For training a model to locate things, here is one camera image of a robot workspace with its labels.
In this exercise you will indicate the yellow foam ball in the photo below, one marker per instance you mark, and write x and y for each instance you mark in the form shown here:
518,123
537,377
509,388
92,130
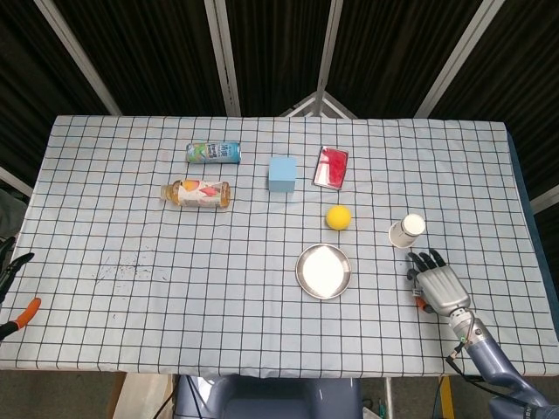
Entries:
339,217

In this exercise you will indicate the light blue foam cube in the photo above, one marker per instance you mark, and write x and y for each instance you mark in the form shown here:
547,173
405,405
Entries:
282,174

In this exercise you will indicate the blue-green drink can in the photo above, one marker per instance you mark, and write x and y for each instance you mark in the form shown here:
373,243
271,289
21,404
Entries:
214,152

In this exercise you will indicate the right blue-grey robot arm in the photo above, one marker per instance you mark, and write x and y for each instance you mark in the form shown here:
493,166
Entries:
493,362

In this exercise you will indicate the brown cardboard box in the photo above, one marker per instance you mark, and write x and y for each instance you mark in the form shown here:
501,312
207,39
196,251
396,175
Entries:
117,397

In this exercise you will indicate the triangular white frame bracket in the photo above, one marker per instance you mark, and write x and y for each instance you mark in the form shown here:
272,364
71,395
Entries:
318,104

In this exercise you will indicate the dark blue robot torso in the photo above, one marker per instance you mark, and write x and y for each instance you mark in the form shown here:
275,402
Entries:
266,399

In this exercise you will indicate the white checked tablecloth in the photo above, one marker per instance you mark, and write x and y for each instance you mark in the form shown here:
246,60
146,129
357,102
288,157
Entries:
131,244

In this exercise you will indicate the white metal frame bar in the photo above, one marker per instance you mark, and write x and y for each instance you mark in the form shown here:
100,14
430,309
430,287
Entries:
546,198
15,181

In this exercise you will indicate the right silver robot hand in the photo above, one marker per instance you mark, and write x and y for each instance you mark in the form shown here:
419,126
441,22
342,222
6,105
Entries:
441,288

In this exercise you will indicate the white metal frame post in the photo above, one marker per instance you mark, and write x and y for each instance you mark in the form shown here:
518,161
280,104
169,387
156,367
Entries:
78,57
454,61
223,57
327,43

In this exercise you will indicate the white paper cup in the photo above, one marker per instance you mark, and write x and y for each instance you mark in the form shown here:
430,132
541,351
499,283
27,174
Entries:
404,233

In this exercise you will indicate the amber tea plastic bottle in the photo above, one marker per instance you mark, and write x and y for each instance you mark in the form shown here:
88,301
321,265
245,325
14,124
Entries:
198,194

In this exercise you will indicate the silver metal bowl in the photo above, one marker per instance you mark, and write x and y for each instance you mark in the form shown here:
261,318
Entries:
323,271

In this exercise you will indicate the dark blue undercloth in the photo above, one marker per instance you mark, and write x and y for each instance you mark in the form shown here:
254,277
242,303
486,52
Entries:
522,174

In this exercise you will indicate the red flat card box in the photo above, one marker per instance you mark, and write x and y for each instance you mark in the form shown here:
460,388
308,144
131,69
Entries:
332,167

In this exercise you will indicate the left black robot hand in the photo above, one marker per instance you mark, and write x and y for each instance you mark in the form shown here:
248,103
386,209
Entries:
13,266

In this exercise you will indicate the grey metal table leg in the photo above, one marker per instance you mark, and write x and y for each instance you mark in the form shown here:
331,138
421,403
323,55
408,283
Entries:
387,397

